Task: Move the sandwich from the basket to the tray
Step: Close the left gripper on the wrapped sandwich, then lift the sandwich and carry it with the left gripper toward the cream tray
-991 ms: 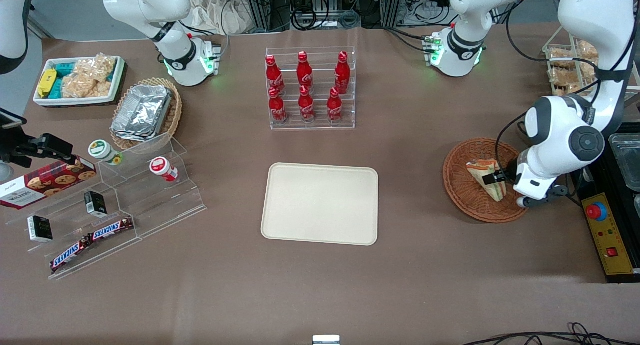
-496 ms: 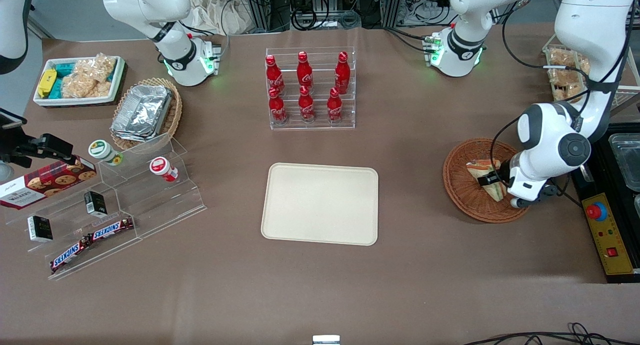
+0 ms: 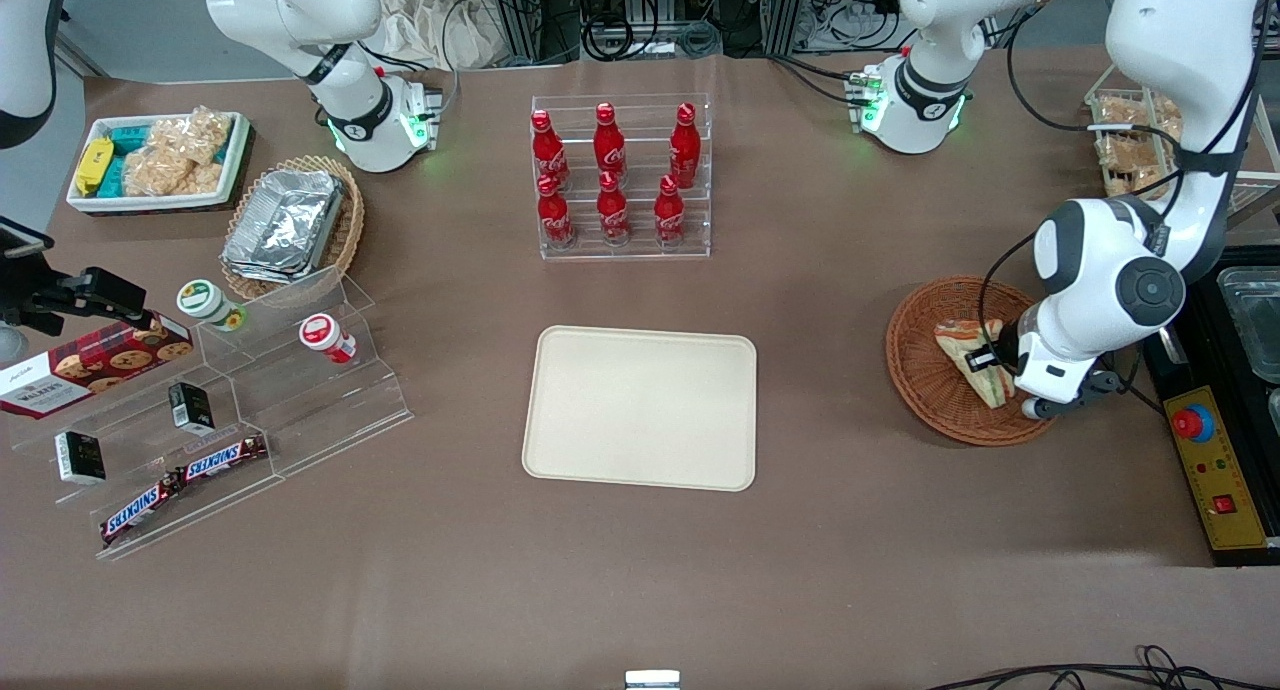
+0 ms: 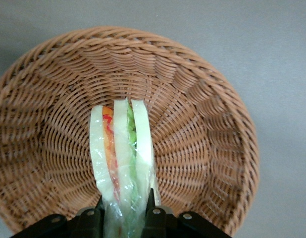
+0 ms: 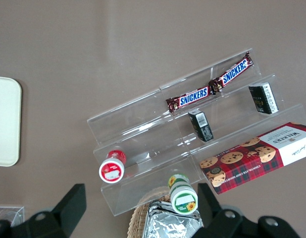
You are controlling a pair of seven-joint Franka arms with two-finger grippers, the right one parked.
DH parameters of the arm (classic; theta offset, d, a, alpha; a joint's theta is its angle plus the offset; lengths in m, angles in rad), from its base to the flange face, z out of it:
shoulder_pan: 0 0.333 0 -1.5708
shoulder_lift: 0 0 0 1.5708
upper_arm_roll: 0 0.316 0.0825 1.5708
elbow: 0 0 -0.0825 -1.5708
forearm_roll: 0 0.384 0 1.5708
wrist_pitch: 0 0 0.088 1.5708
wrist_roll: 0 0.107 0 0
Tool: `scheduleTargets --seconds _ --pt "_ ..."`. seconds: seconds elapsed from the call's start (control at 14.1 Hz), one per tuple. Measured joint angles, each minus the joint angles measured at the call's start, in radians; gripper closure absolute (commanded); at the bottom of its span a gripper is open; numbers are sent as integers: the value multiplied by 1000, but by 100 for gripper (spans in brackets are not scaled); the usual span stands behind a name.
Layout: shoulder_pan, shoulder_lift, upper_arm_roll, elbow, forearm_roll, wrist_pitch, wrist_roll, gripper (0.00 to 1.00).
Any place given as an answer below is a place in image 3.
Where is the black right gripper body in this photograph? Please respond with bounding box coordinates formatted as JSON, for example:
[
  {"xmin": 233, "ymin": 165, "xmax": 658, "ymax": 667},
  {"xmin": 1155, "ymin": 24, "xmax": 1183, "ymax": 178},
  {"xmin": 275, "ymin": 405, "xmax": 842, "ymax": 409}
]
[{"xmin": 0, "ymin": 256, "xmax": 63, "ymax": 337}]

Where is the triangle sandwich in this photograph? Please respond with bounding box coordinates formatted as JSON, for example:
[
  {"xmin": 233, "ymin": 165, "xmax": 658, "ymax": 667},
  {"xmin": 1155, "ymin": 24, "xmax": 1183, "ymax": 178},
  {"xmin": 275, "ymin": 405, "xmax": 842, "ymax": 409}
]
[{"xmin": 934, "ymin": 318, "xmax": 1017, "ymax": 411}]

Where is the round brown wicker basket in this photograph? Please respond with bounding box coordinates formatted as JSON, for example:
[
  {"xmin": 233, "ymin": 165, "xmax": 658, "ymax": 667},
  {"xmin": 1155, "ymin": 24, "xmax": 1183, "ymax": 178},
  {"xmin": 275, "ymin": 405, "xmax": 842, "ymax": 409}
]
[{"xmin": 886, "ymin": 275, "xmax": 1061, "ymax": 447}]

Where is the oval light wicker basket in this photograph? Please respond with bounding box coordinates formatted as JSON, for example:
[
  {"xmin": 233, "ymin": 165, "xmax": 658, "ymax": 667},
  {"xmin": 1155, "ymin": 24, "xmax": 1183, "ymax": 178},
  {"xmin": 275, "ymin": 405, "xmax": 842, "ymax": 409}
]
[{"xmin": 220, "ymin": 155, "xmax": 366, "ymax": 303}]

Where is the beige rectangular tray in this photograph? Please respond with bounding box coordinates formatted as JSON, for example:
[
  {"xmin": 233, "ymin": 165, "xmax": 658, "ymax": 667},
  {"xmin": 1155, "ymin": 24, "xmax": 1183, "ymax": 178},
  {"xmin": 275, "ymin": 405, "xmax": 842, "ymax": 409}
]
[{"xmin": 521, "ymin": 325, "xmax": 758, "ymax": 493}]

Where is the red tartan cookie box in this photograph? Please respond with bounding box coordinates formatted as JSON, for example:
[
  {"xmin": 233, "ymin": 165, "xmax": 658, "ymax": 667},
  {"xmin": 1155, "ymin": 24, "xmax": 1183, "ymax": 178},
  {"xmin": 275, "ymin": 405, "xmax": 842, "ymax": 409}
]
[{"xmin": 0, "ymin": 313, "xmax": 195, "ymax": 421}]

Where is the green lid yogurt cup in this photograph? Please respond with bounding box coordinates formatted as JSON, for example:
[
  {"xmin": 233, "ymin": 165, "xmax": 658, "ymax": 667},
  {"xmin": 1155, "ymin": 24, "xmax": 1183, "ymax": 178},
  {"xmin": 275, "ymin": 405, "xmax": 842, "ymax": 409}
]
[{"xmin": 177, "ymin": 279, "xmax": 247, "ymax": 332}]

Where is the white rectangular bin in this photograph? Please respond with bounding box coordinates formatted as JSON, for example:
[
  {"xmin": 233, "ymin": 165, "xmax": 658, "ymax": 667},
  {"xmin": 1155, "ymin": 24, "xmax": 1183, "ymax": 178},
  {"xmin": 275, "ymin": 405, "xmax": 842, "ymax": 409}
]
[{"xmin": 66, "ymin": 111, "xmax": 253, "ymax": 216}]

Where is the yellow snack pack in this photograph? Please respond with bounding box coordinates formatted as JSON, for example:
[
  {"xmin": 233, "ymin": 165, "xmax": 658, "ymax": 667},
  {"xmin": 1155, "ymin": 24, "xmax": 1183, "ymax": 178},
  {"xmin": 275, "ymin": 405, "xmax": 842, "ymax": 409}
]
[{"xmin": 74, "ymin": 137, "xmax": 115, "ymax": 197}]

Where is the clear rice cracker bag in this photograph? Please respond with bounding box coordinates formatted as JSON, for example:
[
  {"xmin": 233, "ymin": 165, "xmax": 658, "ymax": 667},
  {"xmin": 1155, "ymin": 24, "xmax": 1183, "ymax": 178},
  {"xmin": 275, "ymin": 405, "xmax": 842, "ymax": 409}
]
[
  {"xmin": 150, "ymin": 107, "xmax": 234, "ymax": 167},
  {"xmin": 122, "ymin": 148, "xmax": 224, "ymax": 199}
]

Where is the small black box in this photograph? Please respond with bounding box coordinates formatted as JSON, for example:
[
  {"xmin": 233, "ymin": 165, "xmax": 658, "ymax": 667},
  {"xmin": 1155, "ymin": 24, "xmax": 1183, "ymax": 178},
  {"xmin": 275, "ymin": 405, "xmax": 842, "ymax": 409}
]
[
  {"xmin": 54, "ymin": 430, "xmax": 107, "ymax": 486},
  {"xmin": 167, "ymin": 381, "xmax": 215, "ymax": 436}
]

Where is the silver foil container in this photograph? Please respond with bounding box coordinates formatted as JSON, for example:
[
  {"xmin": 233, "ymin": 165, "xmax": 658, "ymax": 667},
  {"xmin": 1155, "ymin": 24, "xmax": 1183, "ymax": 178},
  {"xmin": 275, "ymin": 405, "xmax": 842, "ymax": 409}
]
[{"xmin": 222, "ymin": 169, "xmax": 346, "ymax": 284}]

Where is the yellow emergency stop panel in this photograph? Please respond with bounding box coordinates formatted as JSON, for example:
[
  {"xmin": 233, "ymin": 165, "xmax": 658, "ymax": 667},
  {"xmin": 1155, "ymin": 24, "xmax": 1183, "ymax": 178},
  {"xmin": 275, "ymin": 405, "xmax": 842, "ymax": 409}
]
[{"xmin": 1163, "ymin": 385, "xmax": 1273, "ymax": 553}]

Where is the black appliance housing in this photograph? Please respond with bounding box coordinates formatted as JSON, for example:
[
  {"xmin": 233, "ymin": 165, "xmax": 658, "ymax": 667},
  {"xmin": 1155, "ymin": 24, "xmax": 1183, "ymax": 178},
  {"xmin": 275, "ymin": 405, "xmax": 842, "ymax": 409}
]
[{"xmin": 1140, "ymin": 245, "xmax": 1280, "ymax": 568}]

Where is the brown Snickers bar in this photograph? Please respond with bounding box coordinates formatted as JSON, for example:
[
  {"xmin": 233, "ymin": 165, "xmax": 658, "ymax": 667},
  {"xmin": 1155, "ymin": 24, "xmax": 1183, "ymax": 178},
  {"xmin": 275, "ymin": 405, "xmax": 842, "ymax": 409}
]
[
  {"xmin": 176, "ymin": 433, "xmax": 270, "ymax": 484},
  {"xmin": 99, "ymin": 473, "xmax": 186, "ymax": 548}
]

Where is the clear glass container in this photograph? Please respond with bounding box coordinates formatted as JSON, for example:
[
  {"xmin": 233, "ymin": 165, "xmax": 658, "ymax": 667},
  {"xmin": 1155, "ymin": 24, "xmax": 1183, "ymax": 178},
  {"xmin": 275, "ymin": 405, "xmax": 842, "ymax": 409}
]
[{"xmin": 1217, "ymin": 267, "xmax": 1280, "ymax": 383}]

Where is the red lid yogurt cup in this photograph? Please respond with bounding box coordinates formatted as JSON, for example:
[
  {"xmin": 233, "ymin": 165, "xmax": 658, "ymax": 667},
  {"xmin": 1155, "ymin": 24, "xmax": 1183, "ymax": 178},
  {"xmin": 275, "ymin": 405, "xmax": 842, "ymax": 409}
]
[{"xmin": 299, "ymin": 313, "xmax": 357, "ymax": 364}]

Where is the clear acrylic stepped shelf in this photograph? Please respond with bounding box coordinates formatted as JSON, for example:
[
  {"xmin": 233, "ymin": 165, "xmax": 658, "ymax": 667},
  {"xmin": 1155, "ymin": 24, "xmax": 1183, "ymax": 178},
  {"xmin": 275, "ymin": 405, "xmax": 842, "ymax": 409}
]
[{"xmin": 10, "ymin": 265, "xmax": 415, "ymax": 561}]

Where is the red cola bottle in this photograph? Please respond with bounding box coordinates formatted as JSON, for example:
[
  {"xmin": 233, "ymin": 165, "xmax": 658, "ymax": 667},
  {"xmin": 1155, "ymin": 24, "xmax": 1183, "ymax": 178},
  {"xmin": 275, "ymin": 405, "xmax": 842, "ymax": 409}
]
[
  {"xmin": 596, "ymin": 171, "xmax": 631, "ymax": 247},
  {"xmin": 537, "ymin": 174, "xmax": 576, "ymax": 250},
  {"xmin": 530, "ymin": 109, "xmax": 571, "ymax": 193},
  {"xmin": 654, "ymin": 175, "xmax": 686, "ymax": 247},
  {"xmin": 593, "ymin": 102, "xmax": 628, "ymax": 187},
  {"xmin": 669, "ymin": 102, "xmax": 701, "ymax": 190}
]

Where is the white power strip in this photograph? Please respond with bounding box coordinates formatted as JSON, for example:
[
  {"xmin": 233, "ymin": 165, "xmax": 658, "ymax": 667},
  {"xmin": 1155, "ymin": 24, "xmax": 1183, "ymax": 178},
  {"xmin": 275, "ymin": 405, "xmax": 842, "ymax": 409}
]
[{"xmin": 800, "ymin": 0, "xmax": 903, "ymax": 53}]

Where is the clear acrylic bottle rack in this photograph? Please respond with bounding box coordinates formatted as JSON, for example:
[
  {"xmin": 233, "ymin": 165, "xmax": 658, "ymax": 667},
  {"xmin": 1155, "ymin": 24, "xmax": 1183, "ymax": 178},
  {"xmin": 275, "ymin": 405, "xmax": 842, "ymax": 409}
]
[{"xmin": 530, "ymin": 93, "xmax": 712, "ymax": 262}]

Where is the beige crumpled cloth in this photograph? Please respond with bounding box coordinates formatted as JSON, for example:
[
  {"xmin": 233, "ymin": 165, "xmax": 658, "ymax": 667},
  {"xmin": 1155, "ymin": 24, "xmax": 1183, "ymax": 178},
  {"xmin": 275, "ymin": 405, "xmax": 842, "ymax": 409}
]
[{"xmin": 375, "ymin": 0, "xmax": 501, "ymax": 71}]

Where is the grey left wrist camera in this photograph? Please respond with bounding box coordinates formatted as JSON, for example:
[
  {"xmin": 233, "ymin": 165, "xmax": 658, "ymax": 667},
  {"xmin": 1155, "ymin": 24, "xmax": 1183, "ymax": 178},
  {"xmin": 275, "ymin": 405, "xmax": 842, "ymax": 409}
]
[{"xmin": 1020, "ymin": 368, "xmax": 1123, "ymax": 422}]

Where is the white wire rack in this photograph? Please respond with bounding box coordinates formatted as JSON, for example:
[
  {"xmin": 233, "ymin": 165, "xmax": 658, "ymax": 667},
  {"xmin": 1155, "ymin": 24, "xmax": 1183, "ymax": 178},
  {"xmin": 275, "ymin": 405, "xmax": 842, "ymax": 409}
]
[{"xmin": 1085, "ymin": 65, "xmax": 1280, "ymax": 217}]

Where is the black floor cable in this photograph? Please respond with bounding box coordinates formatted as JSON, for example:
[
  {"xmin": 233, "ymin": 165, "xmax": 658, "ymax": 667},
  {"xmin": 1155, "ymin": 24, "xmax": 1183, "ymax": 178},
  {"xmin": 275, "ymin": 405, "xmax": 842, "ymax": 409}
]
[{"xmin": 925, "ymin": 646, "xmax": 1280, "ymax": 690}]

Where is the aluminium frame post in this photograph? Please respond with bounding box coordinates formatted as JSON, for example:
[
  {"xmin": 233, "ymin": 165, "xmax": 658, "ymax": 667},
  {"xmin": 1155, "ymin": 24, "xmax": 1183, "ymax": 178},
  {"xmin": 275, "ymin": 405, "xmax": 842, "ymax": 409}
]
[
  {"xmin": 765, "ymin": 0, "xmax": 807, "ymax": 56},
  {"xmin": 487, "ymin": 0, "xmax": 546, "ymax": 66}
]

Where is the coiled black cable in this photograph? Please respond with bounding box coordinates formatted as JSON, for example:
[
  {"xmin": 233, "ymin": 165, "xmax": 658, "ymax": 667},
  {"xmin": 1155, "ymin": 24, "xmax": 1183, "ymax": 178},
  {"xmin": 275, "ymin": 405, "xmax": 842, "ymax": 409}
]
[{"xmin": 580, "ymin": 12, "xmax": 663, "ymax": 63}]

